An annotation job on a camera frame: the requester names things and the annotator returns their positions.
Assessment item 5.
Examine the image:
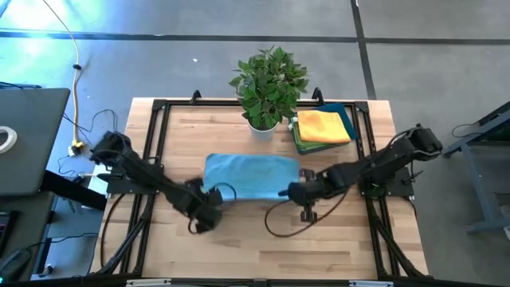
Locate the white ribbed plant pot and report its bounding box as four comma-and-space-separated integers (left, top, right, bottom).
246, 119, 281, 142

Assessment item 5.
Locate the blue fabric basket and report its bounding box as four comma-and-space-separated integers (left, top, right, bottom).
292, 102, 359, 156

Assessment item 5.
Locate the orange microfiber towel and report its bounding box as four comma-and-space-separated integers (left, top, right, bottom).
296, 109, 353, 145

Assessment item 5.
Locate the black aluminium table frame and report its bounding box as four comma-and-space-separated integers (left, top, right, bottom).
94, 87, 430, 282

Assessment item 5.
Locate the blue microfiber towel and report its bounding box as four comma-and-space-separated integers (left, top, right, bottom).
202, 152, 301, 202

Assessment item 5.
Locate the green microfiber towel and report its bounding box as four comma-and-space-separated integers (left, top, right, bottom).
292, 116, 339, 155

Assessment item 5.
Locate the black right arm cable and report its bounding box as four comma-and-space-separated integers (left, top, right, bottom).
264, 185, 352, 239

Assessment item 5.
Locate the green leafy potted tree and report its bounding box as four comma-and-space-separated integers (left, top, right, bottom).
228, 44, 310, 131

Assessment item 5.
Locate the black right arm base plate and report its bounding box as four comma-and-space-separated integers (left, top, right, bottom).
356, 165, 416, 199

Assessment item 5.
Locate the yellow floor cable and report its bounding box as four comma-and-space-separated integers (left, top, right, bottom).
41, 0, 86, 155

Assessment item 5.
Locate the white tape roll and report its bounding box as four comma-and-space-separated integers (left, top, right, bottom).
0, 125, 18, 155

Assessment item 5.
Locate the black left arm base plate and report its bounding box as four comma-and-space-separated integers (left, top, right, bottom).
104, 165, 165, 196

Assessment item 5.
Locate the blue metal cart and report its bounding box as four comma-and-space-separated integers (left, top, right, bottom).
441, 100, 510, 235

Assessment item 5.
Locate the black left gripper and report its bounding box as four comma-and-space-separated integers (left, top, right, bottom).
186, 178, 225, 234

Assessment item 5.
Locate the grey desk top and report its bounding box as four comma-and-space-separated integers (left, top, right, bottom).
0, 88, 72, 197

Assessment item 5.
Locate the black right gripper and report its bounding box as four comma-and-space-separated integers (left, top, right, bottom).
286, 168, 332, 223

